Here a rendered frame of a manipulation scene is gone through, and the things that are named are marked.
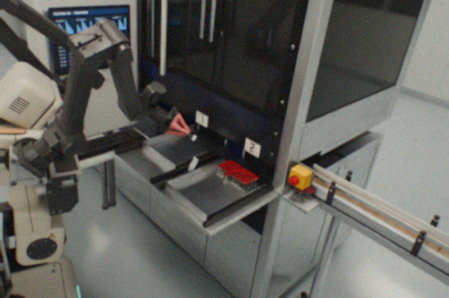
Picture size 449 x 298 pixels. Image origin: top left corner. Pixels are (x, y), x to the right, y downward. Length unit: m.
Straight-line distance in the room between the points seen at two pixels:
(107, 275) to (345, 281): 1.45
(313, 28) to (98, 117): 1.25
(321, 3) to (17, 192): 1.22
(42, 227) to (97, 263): 1.02
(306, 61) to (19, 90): 0.94
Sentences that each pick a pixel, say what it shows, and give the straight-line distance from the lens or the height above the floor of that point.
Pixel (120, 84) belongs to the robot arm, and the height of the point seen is 1.42.
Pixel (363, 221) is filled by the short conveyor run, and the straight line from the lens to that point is 1.63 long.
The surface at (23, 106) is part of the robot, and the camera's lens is 1.34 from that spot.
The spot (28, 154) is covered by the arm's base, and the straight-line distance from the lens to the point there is 1.25.
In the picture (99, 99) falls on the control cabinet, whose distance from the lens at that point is 2.11.
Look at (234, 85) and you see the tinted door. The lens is 1.69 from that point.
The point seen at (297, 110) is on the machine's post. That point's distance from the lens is 1.48.
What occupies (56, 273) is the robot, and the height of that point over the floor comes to 0.28.
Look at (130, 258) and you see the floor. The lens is 2.56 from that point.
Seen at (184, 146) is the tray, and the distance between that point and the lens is 1.92.
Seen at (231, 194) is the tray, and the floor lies 0.88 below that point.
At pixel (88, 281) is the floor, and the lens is 2.48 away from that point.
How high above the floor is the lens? 1.84
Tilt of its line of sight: 28 degrees down
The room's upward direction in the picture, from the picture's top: 7 degrees clockwise
